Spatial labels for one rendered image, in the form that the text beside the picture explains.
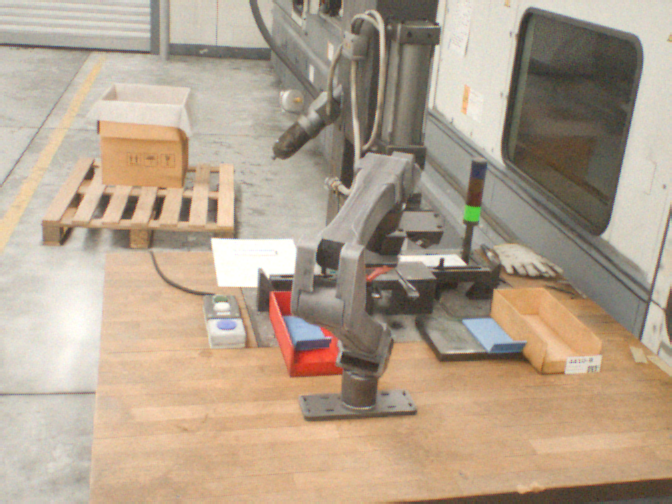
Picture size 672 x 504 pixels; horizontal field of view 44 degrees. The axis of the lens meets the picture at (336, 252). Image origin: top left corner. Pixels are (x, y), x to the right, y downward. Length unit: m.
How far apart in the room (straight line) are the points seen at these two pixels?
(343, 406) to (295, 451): 0.14
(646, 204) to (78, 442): 1.95
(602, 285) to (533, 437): 0.79
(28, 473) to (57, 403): 0.41
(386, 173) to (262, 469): 0.49
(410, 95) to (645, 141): 0.65
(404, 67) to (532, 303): 0.60
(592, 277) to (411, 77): 0.83
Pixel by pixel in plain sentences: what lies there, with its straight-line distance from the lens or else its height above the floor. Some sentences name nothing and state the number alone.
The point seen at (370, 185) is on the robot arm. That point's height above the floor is 1.32.
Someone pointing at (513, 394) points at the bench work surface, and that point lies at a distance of 1.58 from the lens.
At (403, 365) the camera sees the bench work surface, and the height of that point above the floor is 0.90.
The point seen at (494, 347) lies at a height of 0.94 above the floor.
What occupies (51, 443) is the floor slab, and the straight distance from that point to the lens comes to 2.98.
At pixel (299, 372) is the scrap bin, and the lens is 1.53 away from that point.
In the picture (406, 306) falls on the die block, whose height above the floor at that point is 0.92.
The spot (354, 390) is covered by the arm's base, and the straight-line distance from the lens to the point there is 1.41.
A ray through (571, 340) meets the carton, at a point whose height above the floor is 0.92.
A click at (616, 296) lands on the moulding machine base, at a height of 0.90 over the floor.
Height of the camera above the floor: 1.67
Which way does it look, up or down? 21 degrees down
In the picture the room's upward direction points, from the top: 5 degrees clockwise
